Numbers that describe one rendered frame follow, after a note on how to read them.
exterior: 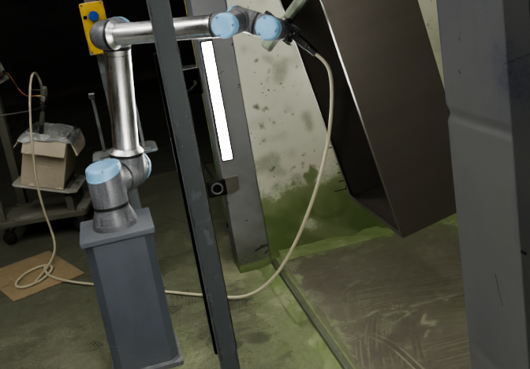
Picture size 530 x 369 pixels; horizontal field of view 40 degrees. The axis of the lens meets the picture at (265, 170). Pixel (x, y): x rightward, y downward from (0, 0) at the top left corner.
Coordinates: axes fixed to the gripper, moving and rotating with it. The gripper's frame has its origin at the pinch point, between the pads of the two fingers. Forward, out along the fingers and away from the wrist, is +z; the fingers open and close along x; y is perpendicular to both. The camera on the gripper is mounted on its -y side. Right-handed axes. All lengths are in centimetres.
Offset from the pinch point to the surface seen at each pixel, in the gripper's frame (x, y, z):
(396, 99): 6, 56, -20
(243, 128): -62, -4, 58
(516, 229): 23, 92, -203
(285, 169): -69, 25, 72
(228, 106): -57, -16, 53
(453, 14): 40, 68, -197
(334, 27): 15.3, 22.8, -36.1
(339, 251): -87, 75, 79
